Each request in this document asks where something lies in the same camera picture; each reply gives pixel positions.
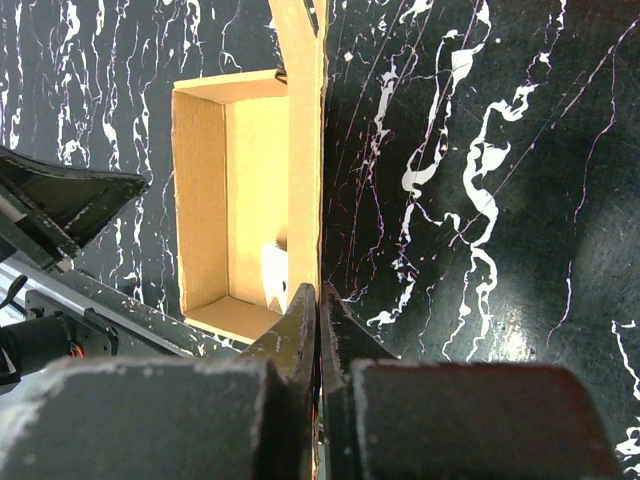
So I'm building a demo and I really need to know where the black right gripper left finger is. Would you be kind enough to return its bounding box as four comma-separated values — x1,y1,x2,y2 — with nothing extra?
1,284,317,479

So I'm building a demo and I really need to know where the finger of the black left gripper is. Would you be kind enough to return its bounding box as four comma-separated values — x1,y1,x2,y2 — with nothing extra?
1,147,148,249

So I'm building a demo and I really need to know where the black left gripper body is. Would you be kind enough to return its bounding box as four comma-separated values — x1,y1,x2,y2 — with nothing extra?
1,189,75,272

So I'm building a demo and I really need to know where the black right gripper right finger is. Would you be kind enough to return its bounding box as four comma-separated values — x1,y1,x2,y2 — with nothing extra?
319,285,622,479

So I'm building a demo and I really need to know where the small white paper packet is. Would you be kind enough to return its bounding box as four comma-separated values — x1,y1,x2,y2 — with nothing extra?
261,243,288,314

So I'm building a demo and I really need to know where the brown cardboard box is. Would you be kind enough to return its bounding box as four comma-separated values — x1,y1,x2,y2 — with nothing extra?
171,1,327,349

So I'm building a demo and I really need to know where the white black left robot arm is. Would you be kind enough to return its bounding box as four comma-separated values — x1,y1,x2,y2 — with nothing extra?
1,148,148,393

